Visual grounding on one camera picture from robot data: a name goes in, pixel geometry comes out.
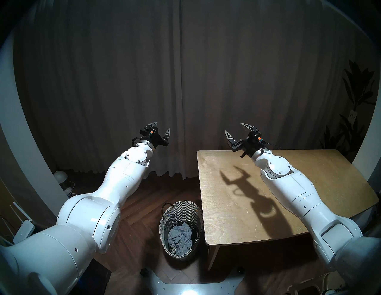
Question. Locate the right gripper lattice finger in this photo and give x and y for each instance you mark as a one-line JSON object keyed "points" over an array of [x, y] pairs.
{"points": [[247, 126], [229, 138]]}

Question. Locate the woven wicker laundry hamper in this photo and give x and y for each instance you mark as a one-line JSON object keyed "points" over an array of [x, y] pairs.
{"points": [[181, 214]]}

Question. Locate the cream plastic chair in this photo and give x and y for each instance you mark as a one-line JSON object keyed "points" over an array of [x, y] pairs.
{"points": [[318, 284]]}

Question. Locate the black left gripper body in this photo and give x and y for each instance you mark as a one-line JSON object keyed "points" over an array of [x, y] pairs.
{"points": [[154, 138]]}

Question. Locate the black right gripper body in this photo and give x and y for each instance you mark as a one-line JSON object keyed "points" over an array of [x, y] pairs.
{"points": [[250, 142]]}

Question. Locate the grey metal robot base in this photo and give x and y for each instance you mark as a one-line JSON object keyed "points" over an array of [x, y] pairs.
{"points": [[193, 287]]}

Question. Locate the white tag on plant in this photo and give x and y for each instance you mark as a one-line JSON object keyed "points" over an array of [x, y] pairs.
{"points": [[352, 114]]}

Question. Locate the light wooden table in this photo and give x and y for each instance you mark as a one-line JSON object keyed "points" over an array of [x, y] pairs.
{"points": [[226, 226]]}

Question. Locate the black computer case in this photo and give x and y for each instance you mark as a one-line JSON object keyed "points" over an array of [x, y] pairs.
{"points": [[101, 279]]}

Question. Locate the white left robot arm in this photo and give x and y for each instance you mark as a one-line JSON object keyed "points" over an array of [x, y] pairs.
{"points": [[89, 214]]}

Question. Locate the grey garment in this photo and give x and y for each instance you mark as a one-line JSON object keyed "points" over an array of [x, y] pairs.
{"points": [[180, 238]]}

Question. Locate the white wifi router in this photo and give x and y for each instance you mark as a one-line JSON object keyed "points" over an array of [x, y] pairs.
{"points": [[25, 230]]}

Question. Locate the tall dark leafy plant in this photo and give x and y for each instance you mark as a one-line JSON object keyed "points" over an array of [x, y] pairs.
{"points": [[355, 86]]}

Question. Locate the long grey curtain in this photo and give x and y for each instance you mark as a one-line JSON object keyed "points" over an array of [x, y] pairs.
{"points": [[148, 59]]}

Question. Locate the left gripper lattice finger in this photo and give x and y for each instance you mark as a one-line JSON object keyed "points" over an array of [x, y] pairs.
{"points": [[152, 124], [167, 133]]}

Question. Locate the white mushroom lamp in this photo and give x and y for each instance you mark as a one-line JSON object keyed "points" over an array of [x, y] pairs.
{"points": [[60, 176]]}

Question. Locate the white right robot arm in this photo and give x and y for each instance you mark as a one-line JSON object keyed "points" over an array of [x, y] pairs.
{"points": [[312, 202]]}

